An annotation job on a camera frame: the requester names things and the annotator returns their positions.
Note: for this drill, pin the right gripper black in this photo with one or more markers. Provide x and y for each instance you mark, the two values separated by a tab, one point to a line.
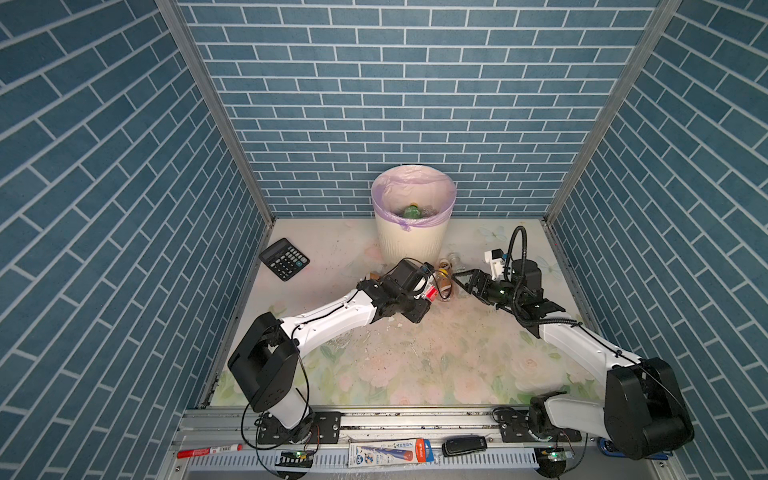
486	281

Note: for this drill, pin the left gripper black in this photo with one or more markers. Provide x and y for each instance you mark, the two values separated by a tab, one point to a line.
420	311

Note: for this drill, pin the clear bottle red label yellow cap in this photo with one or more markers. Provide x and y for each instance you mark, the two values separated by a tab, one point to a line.
430	293

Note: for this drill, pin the green plastic bottle yellow cap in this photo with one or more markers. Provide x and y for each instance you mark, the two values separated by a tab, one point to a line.
412	212

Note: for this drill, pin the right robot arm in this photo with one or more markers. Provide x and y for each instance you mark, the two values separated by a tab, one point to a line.
642	412

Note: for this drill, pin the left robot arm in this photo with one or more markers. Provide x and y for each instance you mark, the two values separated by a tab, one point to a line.
265	361

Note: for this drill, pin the white ribbed trash bin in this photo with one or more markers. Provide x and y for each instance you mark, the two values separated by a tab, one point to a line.
423	244

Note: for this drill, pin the purple plastic bin liner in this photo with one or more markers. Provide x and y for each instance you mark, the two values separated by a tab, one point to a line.
433	191

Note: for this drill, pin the brown coffee bottle upright-lying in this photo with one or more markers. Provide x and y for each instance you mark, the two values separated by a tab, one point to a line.
443	278

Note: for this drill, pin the clear bottle green white label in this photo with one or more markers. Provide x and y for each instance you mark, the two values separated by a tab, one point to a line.
461	273

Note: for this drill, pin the black desk calculator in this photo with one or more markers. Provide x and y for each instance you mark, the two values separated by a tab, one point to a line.
283	259

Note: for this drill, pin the black stapler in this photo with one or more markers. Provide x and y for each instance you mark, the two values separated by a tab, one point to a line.
463	445

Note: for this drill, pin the packaged toothbrush box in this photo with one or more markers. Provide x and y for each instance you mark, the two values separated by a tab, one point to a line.
390	453

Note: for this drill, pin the blue utility knife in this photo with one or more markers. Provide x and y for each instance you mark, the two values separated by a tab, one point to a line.
610	450

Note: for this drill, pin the red marker pen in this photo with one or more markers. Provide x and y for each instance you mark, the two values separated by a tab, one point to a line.
184	454

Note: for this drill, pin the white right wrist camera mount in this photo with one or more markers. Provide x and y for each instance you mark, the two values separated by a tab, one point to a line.
496	259

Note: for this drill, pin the aluminium rail frame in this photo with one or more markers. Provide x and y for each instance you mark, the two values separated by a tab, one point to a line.
511	448

